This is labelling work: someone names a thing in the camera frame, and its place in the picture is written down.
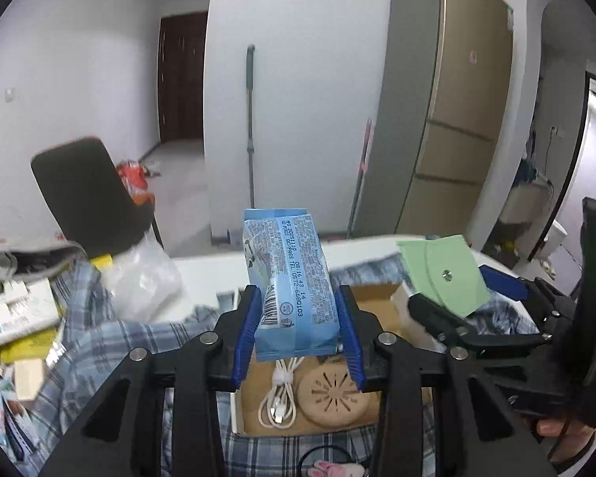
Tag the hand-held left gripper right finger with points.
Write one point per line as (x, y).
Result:
(350, 343)

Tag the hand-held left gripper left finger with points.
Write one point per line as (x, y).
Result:
(246, 338)

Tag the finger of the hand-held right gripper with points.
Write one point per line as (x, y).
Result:
(501, 283)
(437, 320)

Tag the cardboard box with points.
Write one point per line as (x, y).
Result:
(372, 295)

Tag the light green card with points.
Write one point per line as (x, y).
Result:
(447, 258)

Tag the round beige perforated pad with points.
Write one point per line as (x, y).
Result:
(328, 402)

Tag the light blue tissue pack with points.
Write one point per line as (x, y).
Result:
(288, 268)

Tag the person's right hand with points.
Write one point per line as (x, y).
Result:
(556, 428)

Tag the beige vanity counter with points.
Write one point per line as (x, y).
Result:
(524, 203)

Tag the clear plastic bag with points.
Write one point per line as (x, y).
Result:
(144, 278)

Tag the blue plaid shirt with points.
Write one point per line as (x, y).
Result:
(104, 348)

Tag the gold refrigerator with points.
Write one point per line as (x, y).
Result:
(442, 84)

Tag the black chair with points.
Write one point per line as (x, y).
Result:
(89, 194)

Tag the yellow packet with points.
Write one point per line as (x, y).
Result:
(27, 348)

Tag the pale yellow box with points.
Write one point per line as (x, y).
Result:
(27, 377)

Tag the grey fabric bag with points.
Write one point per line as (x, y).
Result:
(35, 253)

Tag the white wet wipes pack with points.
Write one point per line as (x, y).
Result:
(15, 313)

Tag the pale blue printed pouch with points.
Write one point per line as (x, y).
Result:
(5, 407)

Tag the dark brown door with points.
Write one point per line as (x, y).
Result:
(184, 79)

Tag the white light switch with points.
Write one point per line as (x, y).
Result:
(10, 95)

